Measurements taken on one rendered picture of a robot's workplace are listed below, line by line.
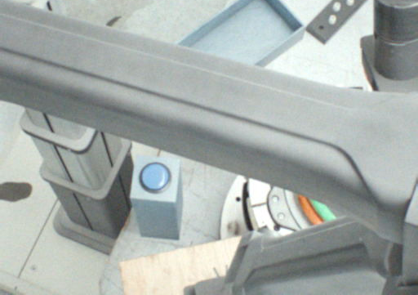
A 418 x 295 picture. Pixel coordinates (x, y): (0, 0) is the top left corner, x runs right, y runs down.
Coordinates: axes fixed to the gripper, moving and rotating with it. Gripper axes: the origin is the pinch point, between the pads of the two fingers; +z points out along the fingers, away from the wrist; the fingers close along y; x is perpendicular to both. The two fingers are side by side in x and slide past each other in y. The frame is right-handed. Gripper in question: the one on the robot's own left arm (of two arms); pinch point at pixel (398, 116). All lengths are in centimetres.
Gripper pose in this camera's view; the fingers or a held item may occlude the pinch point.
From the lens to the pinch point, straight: 97.2
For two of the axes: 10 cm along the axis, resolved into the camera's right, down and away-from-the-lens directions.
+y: -1.4, -7.5, 6.5
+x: -9.8, 2.1, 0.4
